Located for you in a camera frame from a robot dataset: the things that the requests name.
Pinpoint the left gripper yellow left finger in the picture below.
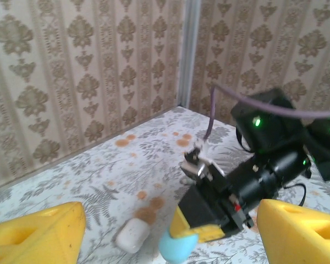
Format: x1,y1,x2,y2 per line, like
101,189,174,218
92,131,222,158
0,201,87,264

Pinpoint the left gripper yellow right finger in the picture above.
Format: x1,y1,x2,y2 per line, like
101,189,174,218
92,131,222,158
257,199,330,264

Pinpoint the blue earbud charging case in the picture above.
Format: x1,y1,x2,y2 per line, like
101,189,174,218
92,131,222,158
158,229,200,264

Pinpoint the white earbud charging case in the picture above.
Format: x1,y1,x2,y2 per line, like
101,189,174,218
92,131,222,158
115,218,151,254

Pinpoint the floral patterned table cloth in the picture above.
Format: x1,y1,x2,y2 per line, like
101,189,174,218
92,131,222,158
0,106,330,264

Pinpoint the thin black cable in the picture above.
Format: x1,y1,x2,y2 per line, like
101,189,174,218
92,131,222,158
282,182,306,207

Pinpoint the purple cable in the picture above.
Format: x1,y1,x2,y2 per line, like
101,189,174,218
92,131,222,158
205,82,330,141

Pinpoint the aluminium frame post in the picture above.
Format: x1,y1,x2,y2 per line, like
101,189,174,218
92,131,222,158
177,0,202,108

